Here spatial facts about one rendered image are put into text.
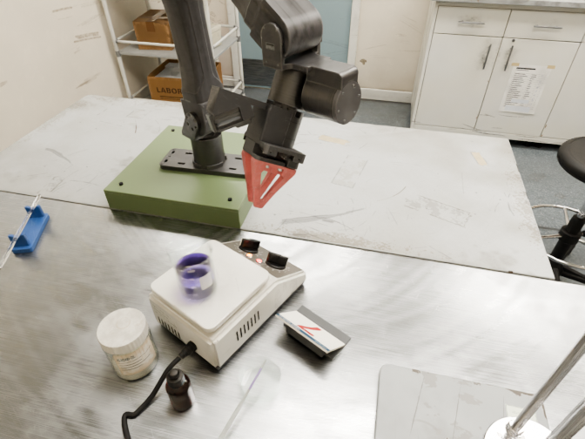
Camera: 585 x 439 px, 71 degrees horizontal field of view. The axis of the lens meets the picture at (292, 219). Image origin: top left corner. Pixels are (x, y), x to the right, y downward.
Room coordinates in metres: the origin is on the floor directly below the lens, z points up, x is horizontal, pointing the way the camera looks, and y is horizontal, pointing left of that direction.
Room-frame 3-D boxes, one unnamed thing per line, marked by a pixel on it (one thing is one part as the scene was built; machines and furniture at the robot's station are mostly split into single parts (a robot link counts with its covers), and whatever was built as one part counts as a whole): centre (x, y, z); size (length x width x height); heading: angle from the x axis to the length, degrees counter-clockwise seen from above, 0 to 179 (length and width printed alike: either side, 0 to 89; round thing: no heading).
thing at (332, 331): (0.34, -0.03, 0.92); 0.09 x 0.06 x 0.04; 50
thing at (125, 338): (0.30, 0.21, 0.94); 0.06 x 0.06 x 0.08
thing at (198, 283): (0.35, 0.13, 1.02); 0.06 x 0.05 x 0.08; 73
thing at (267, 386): (0.27, 0.04, 0.91); 0.06 x 0.06 x 0.02
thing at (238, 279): (0.37, 0.11, 0.98); 0.12 x 0.12 x 0.01; 52
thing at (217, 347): (0.39, 0.10, 0.94); 0.22 x 0.13 x 0.08; 142
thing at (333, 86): (0.55, -0.03, 1.21); 0.12 x 0.09 x 0.12; 48
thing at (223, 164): (0.72, 0.17, 0.99); 0.20 x 0.07 x 0.08; 78
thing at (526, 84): (2.41, -1.42, 0.40); 0.24 x 0.01 x 0.30; 76
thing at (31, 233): (0.56, 0.48, 0.92); 0.10 x 0.03 x 0.04; 8
